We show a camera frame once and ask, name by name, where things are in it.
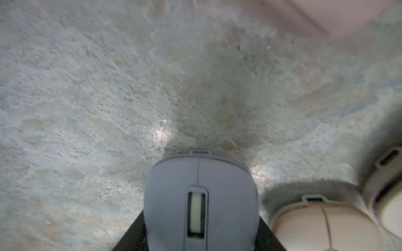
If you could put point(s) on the purple slim mouse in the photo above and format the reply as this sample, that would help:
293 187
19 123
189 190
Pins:
200 202

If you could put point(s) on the white mouse left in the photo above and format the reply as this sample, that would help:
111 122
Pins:
382 192

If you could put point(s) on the white mouse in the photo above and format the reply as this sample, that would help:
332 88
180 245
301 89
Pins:
382 192
316 223

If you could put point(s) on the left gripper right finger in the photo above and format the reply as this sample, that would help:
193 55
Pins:
266 240

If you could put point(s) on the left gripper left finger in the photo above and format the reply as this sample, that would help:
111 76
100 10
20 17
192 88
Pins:
135 239

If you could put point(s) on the white mouse middle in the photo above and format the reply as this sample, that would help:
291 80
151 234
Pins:
316 223

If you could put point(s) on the peach flat mouse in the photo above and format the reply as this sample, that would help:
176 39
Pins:
323 18

